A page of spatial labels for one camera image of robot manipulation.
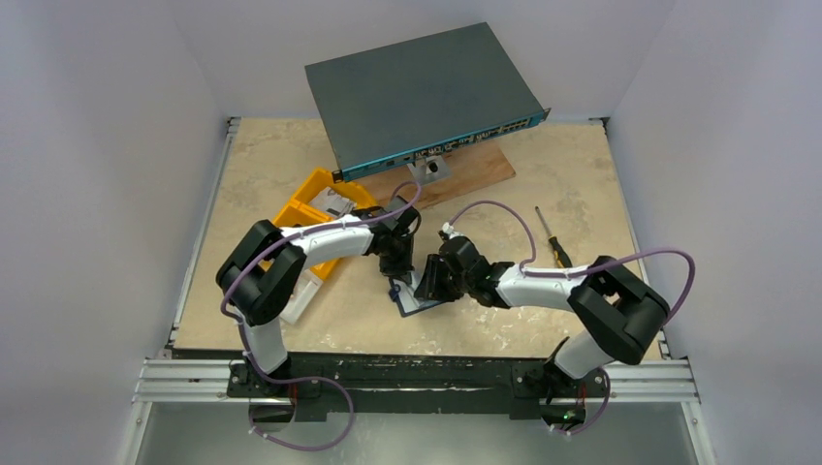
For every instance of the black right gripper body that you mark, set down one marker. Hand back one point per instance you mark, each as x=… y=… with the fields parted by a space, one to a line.
x=434 y=282

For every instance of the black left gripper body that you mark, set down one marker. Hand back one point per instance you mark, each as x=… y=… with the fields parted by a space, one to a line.
x=396 y=260

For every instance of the navy blue card holder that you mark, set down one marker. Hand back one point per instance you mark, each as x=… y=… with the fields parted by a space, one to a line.
x=402 y=294

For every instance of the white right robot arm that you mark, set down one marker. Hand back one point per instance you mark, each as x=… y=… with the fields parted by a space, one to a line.
x=620 y=313

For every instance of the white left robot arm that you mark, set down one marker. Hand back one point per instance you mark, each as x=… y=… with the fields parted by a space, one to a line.
x=260 y=275

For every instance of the grey cards in bin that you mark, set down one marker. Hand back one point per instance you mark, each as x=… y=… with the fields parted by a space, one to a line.
x=331 y=205

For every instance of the white plastic bin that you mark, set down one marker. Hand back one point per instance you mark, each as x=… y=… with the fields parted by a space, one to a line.
x=307 y=287

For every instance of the yellow plastic bin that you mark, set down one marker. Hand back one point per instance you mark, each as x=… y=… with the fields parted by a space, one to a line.
x=297 y=212

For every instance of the yellow black screwdriver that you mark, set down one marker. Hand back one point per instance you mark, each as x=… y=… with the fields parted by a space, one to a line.
x=560 y=255

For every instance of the wooden board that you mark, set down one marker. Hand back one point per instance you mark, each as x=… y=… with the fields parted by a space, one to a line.
x=459 y=173

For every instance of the grey metal switch stand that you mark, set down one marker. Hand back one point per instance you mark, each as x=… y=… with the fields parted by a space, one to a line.
x=429 y=170

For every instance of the grey network switch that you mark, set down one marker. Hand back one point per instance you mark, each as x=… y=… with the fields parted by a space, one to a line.
x=403 y=103

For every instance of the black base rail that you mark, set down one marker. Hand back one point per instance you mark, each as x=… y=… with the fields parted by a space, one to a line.
x=520 y=388

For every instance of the aluminium frame rail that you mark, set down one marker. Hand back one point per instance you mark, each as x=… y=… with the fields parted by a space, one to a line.
x=182 y=381

